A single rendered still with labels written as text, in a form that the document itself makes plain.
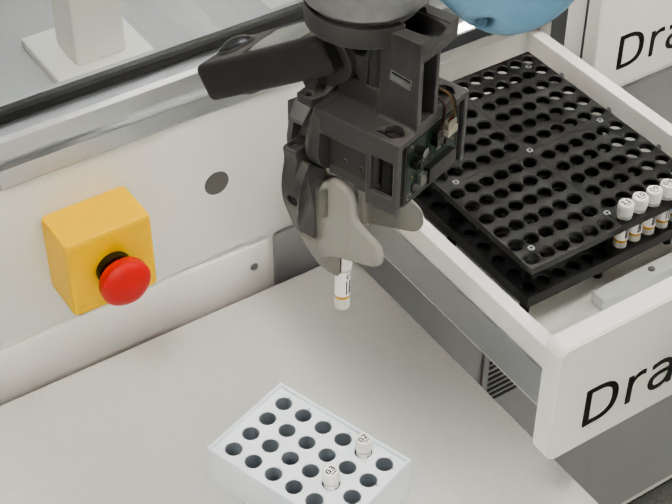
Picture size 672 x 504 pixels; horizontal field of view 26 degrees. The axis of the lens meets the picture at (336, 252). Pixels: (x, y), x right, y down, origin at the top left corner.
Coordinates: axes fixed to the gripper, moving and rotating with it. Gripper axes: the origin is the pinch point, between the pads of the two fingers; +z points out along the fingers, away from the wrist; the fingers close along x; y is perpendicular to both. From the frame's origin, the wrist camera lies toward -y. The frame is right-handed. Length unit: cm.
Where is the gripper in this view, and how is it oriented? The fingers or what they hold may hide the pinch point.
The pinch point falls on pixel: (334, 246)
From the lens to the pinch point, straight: 95.7
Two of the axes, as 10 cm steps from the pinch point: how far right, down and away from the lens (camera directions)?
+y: 7.9, 4.1, -4.5
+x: 6.1, -5.3, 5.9
